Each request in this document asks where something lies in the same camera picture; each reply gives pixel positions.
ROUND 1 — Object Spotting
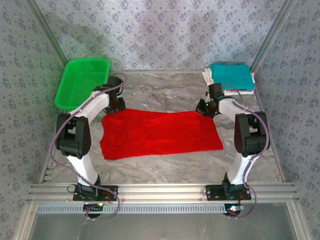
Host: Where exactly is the red t-shirt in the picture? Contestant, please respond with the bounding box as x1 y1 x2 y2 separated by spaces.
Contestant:
99 108 224 161

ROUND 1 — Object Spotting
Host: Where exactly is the stack of folded towels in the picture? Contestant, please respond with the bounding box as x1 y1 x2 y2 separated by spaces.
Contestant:
201 67 256 97

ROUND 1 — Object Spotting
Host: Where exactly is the teal folded t-shirt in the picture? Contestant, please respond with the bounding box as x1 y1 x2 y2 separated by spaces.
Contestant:
208 62 255 91

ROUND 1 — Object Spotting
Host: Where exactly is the green plastic basket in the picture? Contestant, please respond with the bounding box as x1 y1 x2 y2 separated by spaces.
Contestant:
54 57 111 111

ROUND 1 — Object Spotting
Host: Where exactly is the small electronics board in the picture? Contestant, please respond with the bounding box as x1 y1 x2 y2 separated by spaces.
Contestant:
224 203 245 213
83 202 105 213

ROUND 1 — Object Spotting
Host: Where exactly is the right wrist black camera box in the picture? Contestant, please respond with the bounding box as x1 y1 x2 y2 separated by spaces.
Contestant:
208 83 224 99

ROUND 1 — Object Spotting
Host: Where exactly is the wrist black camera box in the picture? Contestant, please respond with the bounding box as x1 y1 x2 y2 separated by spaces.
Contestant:
107 76 121 88
208 83 224 99

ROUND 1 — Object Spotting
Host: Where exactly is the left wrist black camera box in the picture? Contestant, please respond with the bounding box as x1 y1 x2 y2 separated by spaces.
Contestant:
107 76 121 88

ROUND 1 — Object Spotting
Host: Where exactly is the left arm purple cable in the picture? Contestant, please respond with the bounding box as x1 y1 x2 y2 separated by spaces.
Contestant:
49 72 128 221

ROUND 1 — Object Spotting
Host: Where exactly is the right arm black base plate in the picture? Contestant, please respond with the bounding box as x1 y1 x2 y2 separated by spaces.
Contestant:
205 184 252 201

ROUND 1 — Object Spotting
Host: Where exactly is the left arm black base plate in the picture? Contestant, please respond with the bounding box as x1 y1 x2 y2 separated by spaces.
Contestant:
72 184 119 202

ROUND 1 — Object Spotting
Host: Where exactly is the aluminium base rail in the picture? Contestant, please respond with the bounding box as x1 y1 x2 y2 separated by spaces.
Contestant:
26 182 300 203

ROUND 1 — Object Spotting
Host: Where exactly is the aluminium side rail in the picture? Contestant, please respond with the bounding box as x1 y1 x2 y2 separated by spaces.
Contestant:
39 147 60 183

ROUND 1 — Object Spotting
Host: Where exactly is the aluminium frame post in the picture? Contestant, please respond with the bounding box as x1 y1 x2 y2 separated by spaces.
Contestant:
249 0 298 73
24 0 72 67

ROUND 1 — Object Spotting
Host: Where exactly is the grey slotted cable duct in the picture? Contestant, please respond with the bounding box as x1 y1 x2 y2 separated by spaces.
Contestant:
37 203 247 215

